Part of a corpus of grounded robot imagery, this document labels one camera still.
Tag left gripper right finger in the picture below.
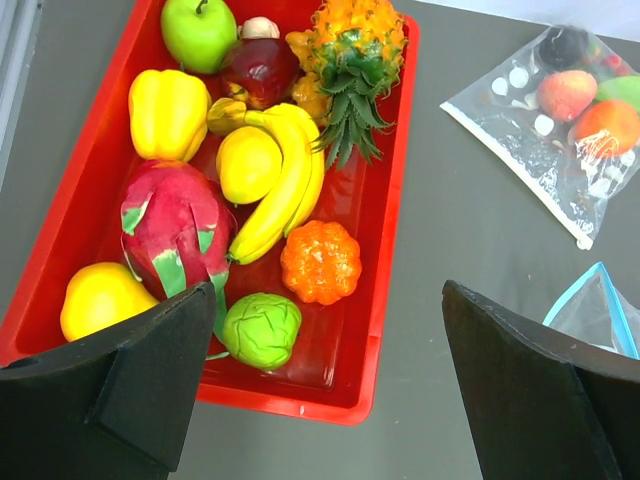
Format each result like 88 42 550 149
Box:
442 280 639 479

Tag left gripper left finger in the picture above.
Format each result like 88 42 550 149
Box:
1 282 216 479

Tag blue zip top bag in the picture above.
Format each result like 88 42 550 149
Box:
542 262 639 360

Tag small orange pumpkin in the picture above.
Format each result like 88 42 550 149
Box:
280 220 362 306

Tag yellow lemon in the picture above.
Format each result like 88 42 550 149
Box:
216 126 283 204

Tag toy pineapple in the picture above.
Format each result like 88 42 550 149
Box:
310 0 408 169

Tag dotted zip bag with fruit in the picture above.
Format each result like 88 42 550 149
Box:
440 25 639 250

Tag yellow pear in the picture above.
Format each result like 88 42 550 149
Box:
60 262 158 342

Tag pink dragon fruit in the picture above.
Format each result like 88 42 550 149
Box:
119 159 237 301

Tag red plastic bin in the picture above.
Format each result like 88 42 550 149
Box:
1 1 420 425

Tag yellow bell pepper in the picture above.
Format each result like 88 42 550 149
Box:
128 69 212 163

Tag yellow banana bunch in bin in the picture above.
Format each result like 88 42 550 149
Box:
207 98 315 265

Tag orange starfruit pieces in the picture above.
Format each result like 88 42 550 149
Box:
285 30 332 126

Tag dark red mangosteen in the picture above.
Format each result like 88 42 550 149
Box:
219 16 301 110

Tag green apple in bin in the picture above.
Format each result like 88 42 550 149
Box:
161 0 237 74

